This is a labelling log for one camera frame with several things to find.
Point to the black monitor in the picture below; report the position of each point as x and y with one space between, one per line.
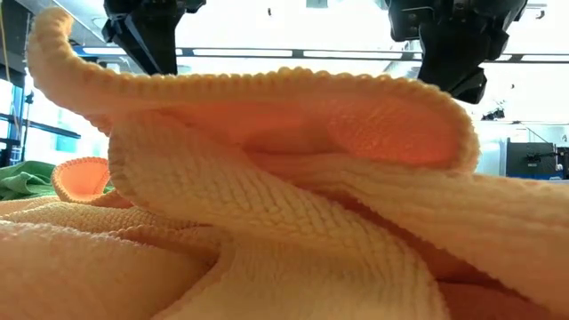
518 155

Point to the green microfiber towel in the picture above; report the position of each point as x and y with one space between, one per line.
26 182

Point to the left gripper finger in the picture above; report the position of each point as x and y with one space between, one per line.
120 31
157 44

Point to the blue metal rack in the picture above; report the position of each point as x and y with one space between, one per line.
17 115

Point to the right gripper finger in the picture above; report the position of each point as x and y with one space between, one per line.
473 86
449 62

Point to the dark ceiling light rail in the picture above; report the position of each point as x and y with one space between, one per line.
266 53

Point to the orange microfiber towel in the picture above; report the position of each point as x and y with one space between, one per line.
266 200

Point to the black ceiling spotlight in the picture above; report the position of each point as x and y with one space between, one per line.
493 114

